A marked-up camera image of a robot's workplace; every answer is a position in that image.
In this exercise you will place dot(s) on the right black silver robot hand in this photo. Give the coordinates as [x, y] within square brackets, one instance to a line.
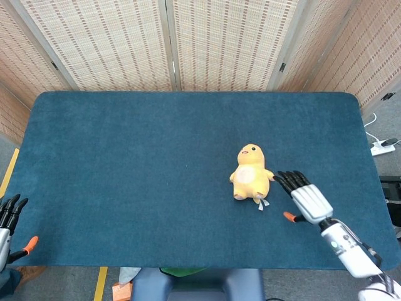
[311, 200]

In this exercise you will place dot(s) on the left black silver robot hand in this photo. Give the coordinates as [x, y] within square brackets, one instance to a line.
[7, 213]

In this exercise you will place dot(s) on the yellow plush duck toy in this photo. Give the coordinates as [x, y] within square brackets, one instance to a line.
[250, 175]

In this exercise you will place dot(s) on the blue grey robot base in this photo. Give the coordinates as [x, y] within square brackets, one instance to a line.
[194, 285]

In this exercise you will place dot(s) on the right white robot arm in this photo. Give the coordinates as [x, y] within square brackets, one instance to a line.
[351, 247]

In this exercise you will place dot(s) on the black equipment box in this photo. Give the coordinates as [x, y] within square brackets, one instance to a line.
[391, 197]

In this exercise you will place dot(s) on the white power strip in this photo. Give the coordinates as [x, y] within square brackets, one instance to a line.
[382, 149]

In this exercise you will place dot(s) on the black power adapter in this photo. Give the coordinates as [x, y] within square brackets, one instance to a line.
[390, 141]

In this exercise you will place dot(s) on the woven folding screen panel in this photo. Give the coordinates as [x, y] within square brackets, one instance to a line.
[25, 53]
[310, 47]
[369, 56]
[12, 113]
[228, 44]
[100, 44]

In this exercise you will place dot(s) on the grey cloth piece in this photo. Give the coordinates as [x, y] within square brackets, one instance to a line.
[128, 275]

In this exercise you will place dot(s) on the orange block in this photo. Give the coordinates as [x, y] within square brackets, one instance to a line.
[121, 292]

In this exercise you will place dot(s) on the green cloth piece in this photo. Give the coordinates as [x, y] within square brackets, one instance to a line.
[181, 271]

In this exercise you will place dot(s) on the blue table mat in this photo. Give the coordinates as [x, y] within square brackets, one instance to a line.
[156, 175]

